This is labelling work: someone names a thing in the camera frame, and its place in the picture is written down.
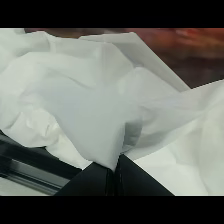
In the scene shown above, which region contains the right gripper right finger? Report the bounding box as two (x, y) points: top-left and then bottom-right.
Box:
(115, 153), (174, 197)

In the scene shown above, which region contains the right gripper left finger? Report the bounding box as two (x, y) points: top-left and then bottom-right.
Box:
(55, 161), (116, 197)

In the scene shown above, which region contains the white shirt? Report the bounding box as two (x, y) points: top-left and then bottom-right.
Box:
(0, 28), (224, 197)

